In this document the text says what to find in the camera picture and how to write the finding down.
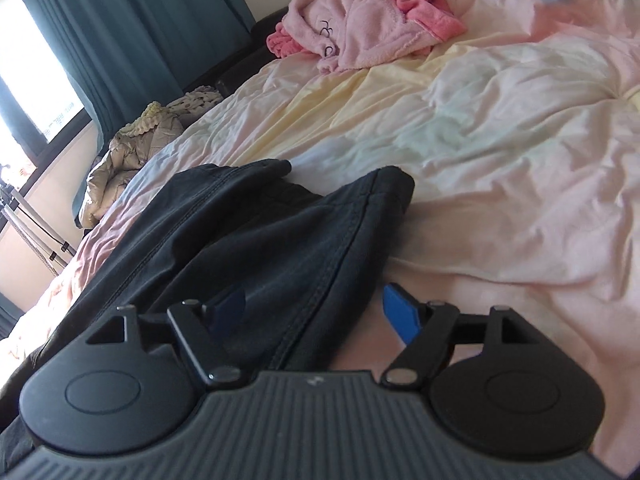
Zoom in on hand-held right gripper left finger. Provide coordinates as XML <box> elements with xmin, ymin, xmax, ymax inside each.
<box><xmin>85</xmin><ymin>287</ymin><xmax>248</xmax><ymax>387</ymax></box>

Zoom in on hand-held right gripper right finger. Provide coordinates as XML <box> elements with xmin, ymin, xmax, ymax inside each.
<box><xmin>381</xmin><ymin>282</ymin><xmax>539</xmax><ymax>387</ymax></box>

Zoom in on black pants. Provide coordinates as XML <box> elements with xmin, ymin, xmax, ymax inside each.
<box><xmin>0</xmin><ymin>158</ymin><xmax>416</xmax><ymax>437</ymax></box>

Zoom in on beige quilted jacket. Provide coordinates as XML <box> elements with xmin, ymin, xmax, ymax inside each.
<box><xmin>79</xmin><ymin>102</ymin><xmax>184</xmax><ymax>232</ymax></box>

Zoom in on pastel bedsheet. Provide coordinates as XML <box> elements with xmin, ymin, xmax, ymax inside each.
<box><xmin>0</xmin><ymin>0</ymin><xmax>640</xmax><ymax>478</ymax></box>

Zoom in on cream ruffled knit garment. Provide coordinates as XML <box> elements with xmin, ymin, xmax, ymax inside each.
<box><xmin>117</xmin><ymin>85</ymin><xmax>224</xmax><ymax>137</ymax></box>

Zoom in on garment steamer stand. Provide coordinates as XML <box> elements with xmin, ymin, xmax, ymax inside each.
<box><xmin>0</xmin><ymin>162</ymin><xmax>72</xmax><ymax>277</ymax></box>

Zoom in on black sofa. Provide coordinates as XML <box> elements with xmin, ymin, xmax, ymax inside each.
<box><xmin>182</xmin><ymin>6</ymin><xmax>297</xmax><ymax>99</ymax></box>

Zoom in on pink fleece robe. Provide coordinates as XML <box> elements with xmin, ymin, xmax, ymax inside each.
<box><xmin>266</xmin><ymin>0</ymin><xmax>467</xmax><ymax>75</ymax></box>

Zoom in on dark framed window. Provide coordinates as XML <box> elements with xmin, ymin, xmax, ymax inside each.
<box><xmin>0</xmin><ymin>0</ymin><xmax>94</xmax><ymax>172</ymax></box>

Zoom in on wide blue curtain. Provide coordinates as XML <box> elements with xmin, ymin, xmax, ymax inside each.
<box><xmin>6</xmin><ymin>0</ymin><xmax>257</xmax><ymax>147</ymax></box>

